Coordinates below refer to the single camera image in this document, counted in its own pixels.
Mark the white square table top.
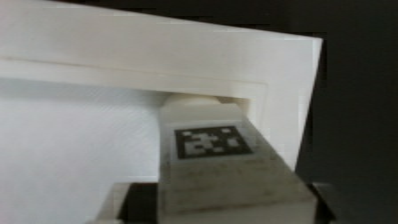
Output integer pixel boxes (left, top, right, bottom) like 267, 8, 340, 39
0, 0, 322, 224

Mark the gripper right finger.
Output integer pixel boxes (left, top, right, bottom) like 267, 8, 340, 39
308, 182, 338, 224

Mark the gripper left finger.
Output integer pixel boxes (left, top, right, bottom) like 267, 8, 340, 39
88, 182, 159, 224

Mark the white table leg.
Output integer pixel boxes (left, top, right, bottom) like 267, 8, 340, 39
159, 94, 317, 224

